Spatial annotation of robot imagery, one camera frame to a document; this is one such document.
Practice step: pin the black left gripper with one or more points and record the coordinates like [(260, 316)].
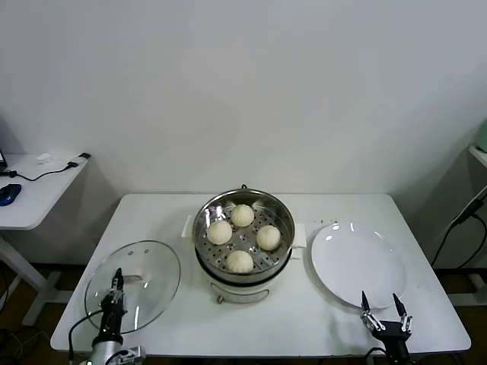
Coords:
[(113, 321)]

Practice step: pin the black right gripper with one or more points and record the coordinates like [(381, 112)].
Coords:
[(393, 334)]

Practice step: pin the white steamed baozi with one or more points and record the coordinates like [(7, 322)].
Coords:
[(242, 215), (239, 261), (219, 232), (268, 237)]

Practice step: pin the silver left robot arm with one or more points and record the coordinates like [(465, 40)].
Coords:
[(104, 351)]

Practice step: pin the stainless steel steamer basket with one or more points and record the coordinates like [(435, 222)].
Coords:
[(205, 216)]

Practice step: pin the white round plate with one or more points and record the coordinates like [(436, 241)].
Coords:
[(357, 266)]

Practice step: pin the white side desk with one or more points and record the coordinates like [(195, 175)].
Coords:
[(38, 197)]

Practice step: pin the cream electric cooker base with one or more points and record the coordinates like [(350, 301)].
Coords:
[(239, 292)]

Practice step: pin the blue computer mouse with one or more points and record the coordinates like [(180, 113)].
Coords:
[(9, 194)]

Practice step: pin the crumpled white tissue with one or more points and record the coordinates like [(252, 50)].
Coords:
[(45, 157)]

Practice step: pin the white shelf desk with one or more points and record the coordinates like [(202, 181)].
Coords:
[(480, 156)]

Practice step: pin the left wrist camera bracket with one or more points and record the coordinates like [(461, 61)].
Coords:
[(133, 355)]

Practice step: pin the white desk base frame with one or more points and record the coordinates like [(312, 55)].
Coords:
[(477, 296)]

